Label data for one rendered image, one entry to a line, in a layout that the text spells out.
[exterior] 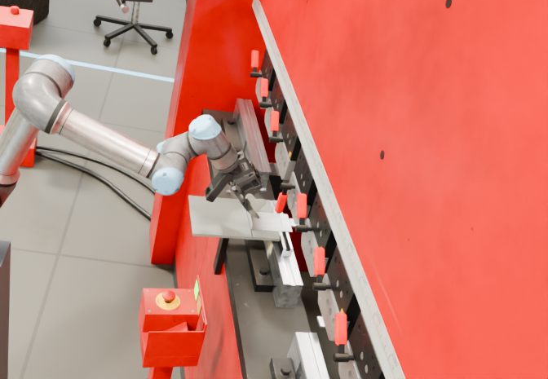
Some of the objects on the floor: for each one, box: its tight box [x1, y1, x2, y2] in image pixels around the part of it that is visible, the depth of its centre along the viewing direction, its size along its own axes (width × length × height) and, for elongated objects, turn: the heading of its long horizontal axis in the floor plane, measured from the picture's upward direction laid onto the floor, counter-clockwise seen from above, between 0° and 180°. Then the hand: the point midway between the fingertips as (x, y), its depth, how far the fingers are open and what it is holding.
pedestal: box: [0, 6, 38, 167], centre depth 352 cm, size 20×25×83 cm
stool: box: [93, 2, 174, 55], centre depth 508 cm, size 60×57×72 cm
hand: (253, 209), depth 210 cm, fingers open, 5 cm apart
